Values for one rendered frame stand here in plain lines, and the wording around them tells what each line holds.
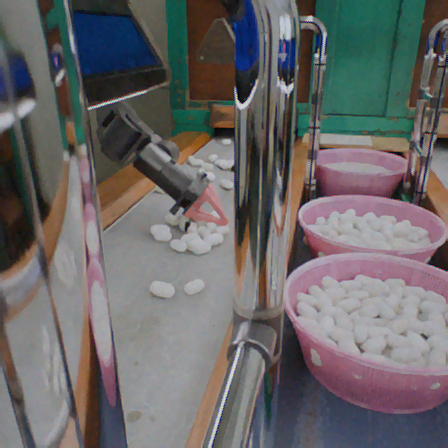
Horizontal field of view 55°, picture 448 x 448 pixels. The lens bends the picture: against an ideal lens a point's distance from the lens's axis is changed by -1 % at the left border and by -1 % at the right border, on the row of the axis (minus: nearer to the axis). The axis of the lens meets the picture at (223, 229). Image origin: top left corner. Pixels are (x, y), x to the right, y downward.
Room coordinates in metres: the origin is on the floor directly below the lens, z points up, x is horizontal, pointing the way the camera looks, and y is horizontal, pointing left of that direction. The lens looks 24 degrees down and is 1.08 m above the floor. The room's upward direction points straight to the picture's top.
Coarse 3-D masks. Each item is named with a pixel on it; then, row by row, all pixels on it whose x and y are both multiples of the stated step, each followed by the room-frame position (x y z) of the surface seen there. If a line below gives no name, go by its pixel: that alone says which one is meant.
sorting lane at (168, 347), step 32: (224, 192) 0.99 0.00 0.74; (128, 224) 0.80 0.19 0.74; (160, 224) 0.80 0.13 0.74; (128, 256) 0.66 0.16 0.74; (160, 256) 0.66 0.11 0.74; (192, 256) 0.66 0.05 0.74; (224, 256) 0.66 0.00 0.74; (128, 288) 0.56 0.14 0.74; (224, 288) 0.56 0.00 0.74; (128, 320) 0.48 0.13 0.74; (160, 320) 0.48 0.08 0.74; (192, 320) 0.48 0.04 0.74; (224, 320) 0.48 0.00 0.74; (128, 352) 0.41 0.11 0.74; (160, 352) 0.41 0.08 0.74; (192, 352) 0.41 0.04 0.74; (128, 384) 0.36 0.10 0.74; (160, 384) 0.36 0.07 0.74; (192, 384) 0.36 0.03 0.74; (128, 416) 0.32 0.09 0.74; (160, 416) 0.32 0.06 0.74; (192, 416) 0.32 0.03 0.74
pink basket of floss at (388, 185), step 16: (320, 160) 1.27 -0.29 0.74; (336, 160) 1.30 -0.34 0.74; (352, 160) 1.30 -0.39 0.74; (384, 160) 1.25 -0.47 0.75; (400, 160) 1.20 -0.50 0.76; (320, 176) 1.14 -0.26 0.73; (352, 176) 1.06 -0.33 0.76; (368, 176) 1.05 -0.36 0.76; (384, 176) 1.06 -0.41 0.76; (400, 176) 1.10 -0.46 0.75; (320, 192) 1.17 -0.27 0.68; (336, 192) 1.10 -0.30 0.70; (352, 192) 1.08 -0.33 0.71; (368, 192) 1.07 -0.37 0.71; (384, 192) 1.08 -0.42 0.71
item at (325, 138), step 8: (320, 136) 1.44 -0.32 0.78; (328, 136) 1.44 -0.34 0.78; (336, 136) 1.44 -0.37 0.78; (344, 136) 1.44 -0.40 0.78; (352, 136) 1.44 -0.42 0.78; (360, 136) 1.44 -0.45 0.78; (344, 144) 1.34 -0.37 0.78; (352, 144) 1.33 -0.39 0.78; (360, 144) 1.33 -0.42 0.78; (368, 144) 1.33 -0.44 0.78
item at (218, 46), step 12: (216, 24) 0.78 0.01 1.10; (228, 24) 0.79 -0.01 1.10; (216, 36) 0.78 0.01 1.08; (228, 36) 0.77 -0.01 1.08; (204, 48) 0.78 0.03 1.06; (216, 48) 0.78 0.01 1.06; (228, 48) 0.77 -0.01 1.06; (204, 60) 0.78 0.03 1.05; (216, 60) 0.78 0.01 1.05; (228, 60) 0.77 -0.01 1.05
